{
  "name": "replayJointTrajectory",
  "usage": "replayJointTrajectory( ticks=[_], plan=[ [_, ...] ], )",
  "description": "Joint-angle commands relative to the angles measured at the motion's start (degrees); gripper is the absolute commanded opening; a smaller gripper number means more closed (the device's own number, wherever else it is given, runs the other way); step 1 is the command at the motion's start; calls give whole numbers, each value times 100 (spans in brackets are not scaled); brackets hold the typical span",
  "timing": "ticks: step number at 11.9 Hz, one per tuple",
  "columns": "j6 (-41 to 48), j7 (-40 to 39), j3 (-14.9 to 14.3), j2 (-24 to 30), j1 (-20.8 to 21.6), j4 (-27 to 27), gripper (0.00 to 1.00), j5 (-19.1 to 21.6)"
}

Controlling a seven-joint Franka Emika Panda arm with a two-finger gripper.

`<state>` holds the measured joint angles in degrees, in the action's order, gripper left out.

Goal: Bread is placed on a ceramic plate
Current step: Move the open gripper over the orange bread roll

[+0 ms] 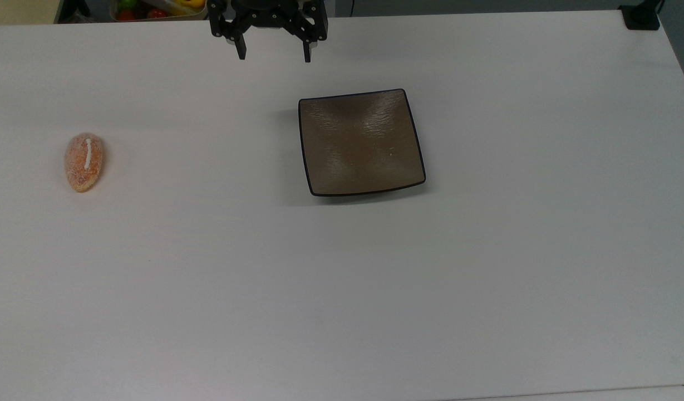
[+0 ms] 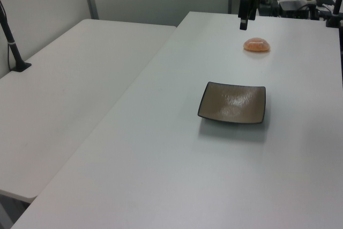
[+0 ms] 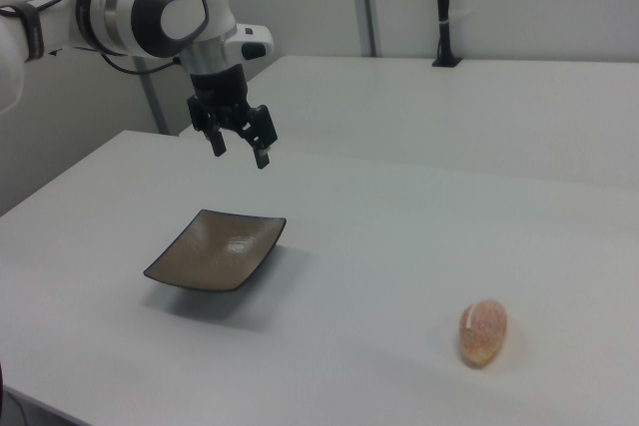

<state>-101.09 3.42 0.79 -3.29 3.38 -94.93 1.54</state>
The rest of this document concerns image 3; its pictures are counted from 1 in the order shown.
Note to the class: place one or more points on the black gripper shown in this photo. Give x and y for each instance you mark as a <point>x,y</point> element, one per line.
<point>219,92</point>

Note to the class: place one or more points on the orange bread roll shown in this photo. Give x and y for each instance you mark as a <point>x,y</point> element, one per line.
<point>483,333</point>

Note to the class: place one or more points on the square brown ceramic plate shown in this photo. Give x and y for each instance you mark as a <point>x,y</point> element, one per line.
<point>214,251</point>

